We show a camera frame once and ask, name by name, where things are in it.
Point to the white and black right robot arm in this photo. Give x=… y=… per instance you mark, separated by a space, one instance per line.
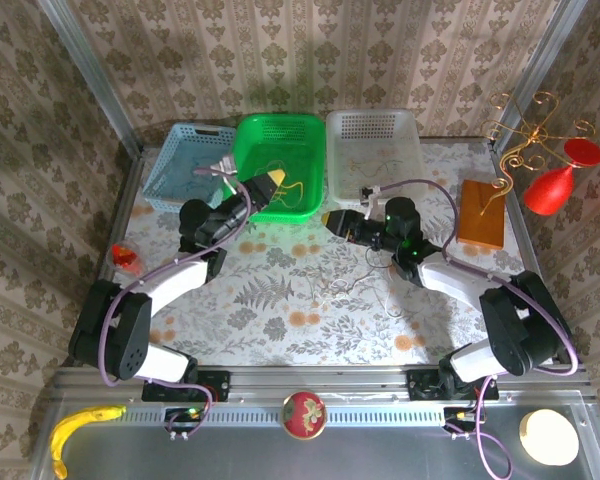
x=450 y=282

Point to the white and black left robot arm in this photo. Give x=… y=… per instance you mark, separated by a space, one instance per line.
x=175 y=280

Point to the green plastic basket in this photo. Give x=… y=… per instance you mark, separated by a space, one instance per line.
x=300 y=145

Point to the brown wooden block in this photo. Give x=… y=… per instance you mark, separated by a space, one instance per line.
x=480 y=225

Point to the blue plastic basket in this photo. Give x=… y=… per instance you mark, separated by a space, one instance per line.
x=180 y=150

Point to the white plastic basket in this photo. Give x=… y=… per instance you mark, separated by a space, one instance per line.
x=370 y=140

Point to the clear cup with red contents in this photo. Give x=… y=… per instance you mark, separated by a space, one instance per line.
x=126 y=260

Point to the floral tablecloth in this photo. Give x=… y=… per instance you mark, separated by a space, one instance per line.
x=280 y=325

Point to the red vase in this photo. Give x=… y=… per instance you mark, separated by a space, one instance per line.
x=547 y=192

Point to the red embroidered ball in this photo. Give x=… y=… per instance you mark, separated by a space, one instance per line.
x=304 y=415

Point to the small black connector box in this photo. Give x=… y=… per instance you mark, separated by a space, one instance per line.
x=182 y=417
x=460 y=416

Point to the yellow banana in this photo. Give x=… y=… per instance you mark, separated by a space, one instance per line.
x=75 y=422

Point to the round white disc lamp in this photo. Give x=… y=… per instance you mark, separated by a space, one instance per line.
x=549 y=437

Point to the aluminium front rail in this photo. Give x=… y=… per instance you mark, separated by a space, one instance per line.
x=320 y=382

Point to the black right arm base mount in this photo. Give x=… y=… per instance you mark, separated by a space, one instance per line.
x=425 y=385

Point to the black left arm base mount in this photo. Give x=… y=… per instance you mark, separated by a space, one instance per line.
x=212 y=385

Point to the aluminium frame post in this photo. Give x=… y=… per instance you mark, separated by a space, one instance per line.
x=90 y=75
x=540 y=75

